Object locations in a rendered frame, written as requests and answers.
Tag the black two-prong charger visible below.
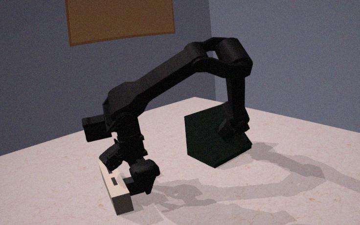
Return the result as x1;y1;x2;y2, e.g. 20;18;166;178
123;177;144;196

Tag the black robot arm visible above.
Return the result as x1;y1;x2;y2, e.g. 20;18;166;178
82;37;253;171

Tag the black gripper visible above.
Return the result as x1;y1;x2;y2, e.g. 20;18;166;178
117;131;160;195

